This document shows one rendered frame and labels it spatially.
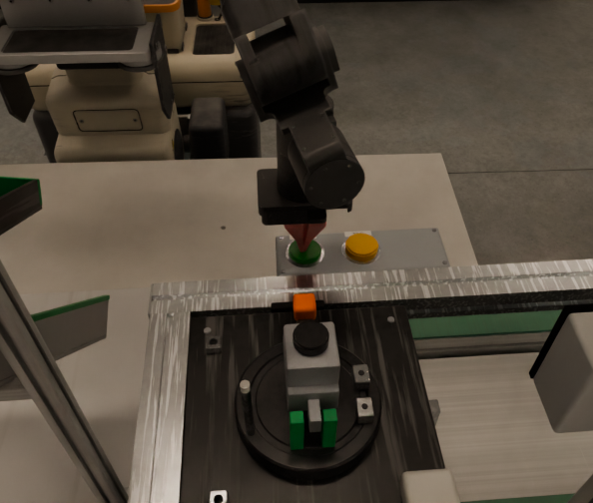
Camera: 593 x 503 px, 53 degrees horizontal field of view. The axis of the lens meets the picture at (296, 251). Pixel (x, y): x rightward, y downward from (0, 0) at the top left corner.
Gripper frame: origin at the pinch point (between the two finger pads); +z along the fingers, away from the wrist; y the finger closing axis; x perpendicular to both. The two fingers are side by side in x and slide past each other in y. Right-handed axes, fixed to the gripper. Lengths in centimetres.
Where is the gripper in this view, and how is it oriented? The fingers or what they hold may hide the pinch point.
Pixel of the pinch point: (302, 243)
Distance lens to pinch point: 72.5
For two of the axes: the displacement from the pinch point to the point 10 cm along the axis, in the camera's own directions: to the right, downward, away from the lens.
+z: 0.0, 6.9, 7.3
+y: 10.0, -0.5, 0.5
